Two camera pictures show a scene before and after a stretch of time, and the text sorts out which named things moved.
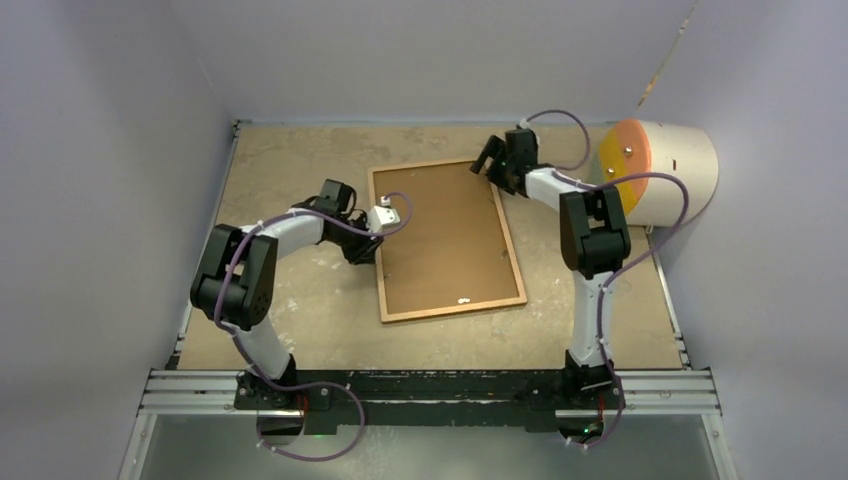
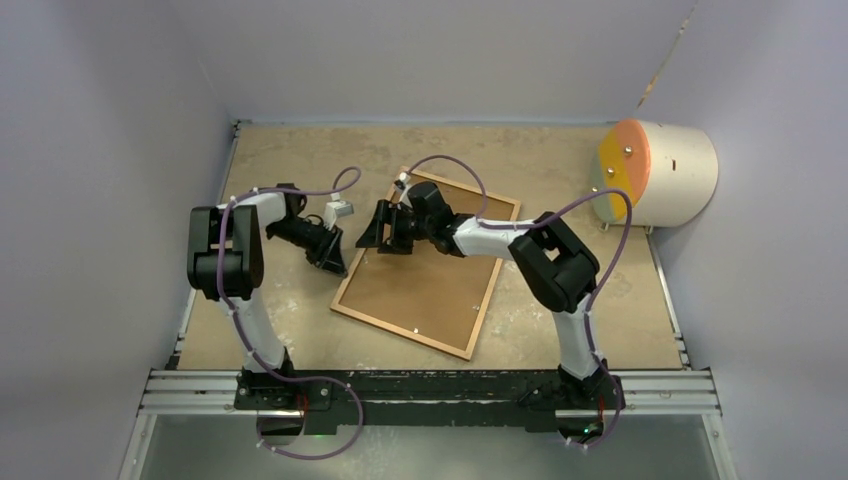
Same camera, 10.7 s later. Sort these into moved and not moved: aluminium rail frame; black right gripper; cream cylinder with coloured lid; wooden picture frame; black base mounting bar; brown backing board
Moved: brown backing board; black right gripper; wooden picture frame
Not moved: aluminium rail frame; cream cylinder with coloured lid; black base mounting bar
